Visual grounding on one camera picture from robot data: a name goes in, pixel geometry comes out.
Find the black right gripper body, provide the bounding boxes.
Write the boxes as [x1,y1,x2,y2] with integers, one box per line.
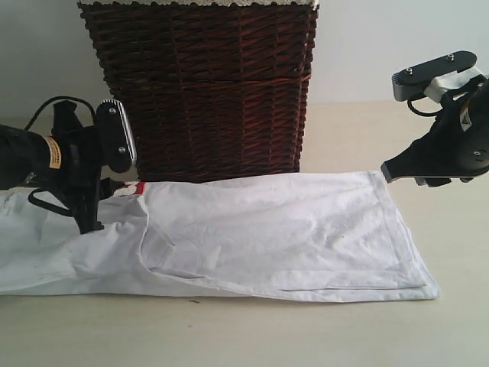
[421,82,488,183]

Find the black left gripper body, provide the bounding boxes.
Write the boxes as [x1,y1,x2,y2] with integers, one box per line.
[52,101,105,214]

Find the white t-shirt with red logo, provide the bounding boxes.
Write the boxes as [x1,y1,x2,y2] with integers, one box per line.
[1,171,440,303]

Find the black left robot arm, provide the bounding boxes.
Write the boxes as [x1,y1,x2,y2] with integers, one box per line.
[1,96,123,234]

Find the dark brown wicker basket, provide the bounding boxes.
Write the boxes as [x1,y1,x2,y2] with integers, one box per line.
[77,1,319,182]

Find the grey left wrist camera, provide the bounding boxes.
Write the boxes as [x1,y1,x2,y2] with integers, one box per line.
[96,99,137,174]

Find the black left camera cable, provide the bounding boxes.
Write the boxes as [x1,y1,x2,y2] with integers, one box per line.
[24,97,119,219]

